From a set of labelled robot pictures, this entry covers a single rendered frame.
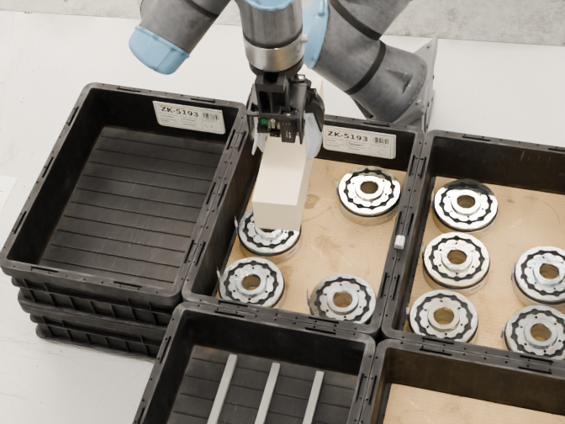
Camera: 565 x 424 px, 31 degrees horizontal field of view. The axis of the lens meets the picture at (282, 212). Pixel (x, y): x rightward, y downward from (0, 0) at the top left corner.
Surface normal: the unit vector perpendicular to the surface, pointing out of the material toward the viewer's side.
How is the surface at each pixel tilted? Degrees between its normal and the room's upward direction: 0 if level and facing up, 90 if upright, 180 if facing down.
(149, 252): 0
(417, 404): 0
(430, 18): 0
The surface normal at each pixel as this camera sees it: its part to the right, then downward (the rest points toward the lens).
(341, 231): -0.07, -0.61
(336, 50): 0.07, 0.48
